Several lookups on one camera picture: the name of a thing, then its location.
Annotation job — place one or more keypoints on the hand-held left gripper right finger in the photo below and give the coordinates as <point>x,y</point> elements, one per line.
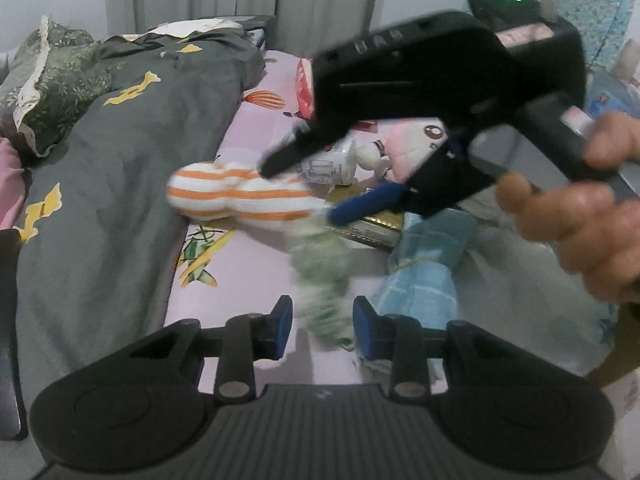
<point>362,330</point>

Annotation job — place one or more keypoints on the blue packet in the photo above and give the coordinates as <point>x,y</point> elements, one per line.
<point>612,95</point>

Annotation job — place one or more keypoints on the person's right hand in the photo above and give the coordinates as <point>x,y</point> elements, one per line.
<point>590,240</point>

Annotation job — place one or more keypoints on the green floral lace-trimmed pillow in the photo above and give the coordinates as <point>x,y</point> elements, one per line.
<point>60,80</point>

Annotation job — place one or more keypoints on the translucent plastic bag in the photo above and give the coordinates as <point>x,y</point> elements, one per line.
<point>525,300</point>

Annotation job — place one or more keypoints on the pink printed quilt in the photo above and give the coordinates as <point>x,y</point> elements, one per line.
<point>10,185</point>

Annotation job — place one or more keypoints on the red white snack packet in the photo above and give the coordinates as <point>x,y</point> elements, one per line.
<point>303,85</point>

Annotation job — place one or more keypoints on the black flat object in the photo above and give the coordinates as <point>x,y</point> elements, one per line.
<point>10,335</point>

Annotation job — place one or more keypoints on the pink round plush toy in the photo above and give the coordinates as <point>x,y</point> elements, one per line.
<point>400,145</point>

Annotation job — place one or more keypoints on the orange striped white plush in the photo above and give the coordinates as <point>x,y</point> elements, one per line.
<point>210,195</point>

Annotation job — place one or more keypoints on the pink printed bedsheet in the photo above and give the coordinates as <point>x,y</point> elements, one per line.
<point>260,270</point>

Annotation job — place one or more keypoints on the pale green floral cloth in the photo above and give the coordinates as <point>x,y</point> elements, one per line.
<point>320,270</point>

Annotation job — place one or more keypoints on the light blue checked towel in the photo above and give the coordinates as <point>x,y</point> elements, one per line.
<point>420,270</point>

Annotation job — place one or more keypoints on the dark grey duck-print quilt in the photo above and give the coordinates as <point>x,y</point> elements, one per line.
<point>110,170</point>

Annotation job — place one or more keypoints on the white plastic bottle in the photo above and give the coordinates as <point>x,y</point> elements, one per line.
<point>325,167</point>

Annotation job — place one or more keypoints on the teal patterned cloth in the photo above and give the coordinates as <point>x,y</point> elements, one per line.
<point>595,5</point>

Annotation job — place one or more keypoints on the gold foil packet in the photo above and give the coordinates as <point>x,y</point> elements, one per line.
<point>372,232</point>

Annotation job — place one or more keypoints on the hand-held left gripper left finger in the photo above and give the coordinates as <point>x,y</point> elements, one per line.
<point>281,327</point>

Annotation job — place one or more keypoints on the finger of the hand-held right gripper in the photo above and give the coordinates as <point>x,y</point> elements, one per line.
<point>350,210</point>
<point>285,157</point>

